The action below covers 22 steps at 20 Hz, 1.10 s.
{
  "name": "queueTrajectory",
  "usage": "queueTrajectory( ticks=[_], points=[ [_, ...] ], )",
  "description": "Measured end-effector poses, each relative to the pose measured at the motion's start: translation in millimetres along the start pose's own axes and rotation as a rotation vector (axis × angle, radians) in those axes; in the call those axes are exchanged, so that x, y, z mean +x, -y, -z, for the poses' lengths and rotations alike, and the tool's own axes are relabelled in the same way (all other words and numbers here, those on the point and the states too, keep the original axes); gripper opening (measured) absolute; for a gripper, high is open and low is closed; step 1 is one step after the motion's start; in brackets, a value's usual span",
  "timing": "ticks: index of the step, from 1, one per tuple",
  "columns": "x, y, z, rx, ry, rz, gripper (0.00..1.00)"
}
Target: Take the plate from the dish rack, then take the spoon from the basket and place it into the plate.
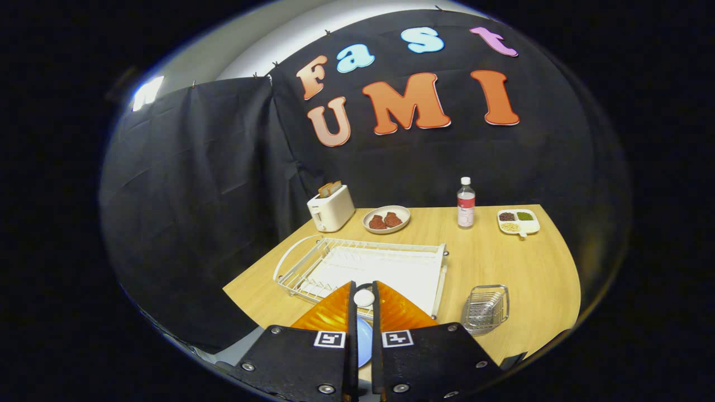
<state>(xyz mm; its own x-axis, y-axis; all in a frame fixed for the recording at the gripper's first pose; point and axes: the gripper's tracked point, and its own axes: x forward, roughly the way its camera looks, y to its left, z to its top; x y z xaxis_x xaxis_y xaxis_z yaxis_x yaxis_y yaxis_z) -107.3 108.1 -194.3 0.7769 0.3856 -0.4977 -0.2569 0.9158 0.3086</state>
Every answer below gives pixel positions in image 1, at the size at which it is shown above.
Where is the clear bottle with red label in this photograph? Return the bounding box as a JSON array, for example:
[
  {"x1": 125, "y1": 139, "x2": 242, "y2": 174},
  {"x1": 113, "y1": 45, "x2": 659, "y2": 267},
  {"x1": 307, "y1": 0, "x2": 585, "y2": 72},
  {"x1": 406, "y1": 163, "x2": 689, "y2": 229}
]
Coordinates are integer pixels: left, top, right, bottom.
[{"x1": 457, "y1": 177, "x2": 476, "y2": 229}]

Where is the blue plate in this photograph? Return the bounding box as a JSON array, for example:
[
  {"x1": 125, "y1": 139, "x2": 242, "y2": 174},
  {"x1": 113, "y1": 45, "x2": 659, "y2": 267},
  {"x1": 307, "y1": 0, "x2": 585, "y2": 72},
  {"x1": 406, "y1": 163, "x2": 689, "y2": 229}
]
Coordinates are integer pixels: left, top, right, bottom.
[{"x1": 357, "y1": 317, "x2": 374, "y2": 368}]

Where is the beige dish with meat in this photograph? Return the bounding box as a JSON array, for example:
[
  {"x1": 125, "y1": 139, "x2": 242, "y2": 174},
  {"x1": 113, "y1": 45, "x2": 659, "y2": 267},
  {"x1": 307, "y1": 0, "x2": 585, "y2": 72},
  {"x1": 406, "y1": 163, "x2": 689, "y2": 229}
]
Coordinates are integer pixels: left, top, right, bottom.
[{"x1": 363, "y1": 205, "x2": 411, "y2": 235}]

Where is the white divided tray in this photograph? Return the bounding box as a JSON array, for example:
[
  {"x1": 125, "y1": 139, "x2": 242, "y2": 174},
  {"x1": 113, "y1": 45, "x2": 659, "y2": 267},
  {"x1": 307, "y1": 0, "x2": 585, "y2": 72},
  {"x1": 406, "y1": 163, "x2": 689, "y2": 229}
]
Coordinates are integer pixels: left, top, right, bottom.
[{"x1": 497, "y1": 208, "x2": 541, "y2": 238}]

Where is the metal wire basket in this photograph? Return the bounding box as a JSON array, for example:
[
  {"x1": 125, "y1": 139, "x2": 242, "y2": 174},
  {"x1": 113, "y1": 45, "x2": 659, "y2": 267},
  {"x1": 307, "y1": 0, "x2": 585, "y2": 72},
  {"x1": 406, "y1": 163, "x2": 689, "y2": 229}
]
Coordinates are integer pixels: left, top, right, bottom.
[{"x1": 461, "y1": 284, "x2": 510, "y2": 336}]

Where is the white wire dish rack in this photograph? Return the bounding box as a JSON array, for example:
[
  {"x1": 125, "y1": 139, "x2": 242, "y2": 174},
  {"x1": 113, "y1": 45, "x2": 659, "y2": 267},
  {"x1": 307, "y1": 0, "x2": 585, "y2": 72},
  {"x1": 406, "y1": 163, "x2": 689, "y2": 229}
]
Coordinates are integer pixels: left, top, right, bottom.
[{"x1": 273, "y1": 235, "x2": 449, "y2": 320}]

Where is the ceiling light panel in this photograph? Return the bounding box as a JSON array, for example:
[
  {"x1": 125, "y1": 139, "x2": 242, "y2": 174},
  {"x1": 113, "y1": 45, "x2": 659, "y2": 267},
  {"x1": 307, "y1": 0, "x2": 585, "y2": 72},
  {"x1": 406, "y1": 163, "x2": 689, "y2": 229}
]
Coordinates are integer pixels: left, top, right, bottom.
[{"x1": 132, "y1": 75, "x2": 165, "y2": 112}]

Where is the white toaster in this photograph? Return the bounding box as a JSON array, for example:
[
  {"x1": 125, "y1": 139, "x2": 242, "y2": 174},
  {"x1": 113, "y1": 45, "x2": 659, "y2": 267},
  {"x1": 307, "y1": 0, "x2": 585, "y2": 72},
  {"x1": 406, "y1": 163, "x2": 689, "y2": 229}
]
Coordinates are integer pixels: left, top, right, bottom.
[{"x1": 307, "y1": 185, "x2": 356, "y2": 233}]

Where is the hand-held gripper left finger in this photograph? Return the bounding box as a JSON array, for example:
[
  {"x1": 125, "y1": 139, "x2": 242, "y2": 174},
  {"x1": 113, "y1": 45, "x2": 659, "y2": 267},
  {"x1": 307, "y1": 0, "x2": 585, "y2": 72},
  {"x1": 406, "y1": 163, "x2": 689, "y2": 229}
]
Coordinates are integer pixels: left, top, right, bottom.
[{"x1": 231, "y1": 280, "x2": 359, "y2": 402}]

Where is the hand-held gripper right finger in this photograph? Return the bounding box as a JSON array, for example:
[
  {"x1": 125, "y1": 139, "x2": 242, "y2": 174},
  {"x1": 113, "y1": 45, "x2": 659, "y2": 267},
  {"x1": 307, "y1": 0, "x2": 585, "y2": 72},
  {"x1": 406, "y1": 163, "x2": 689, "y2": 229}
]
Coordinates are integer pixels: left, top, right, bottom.
[{"x1": 370, "y1": 280, "x2": 504, "y2": 402}]

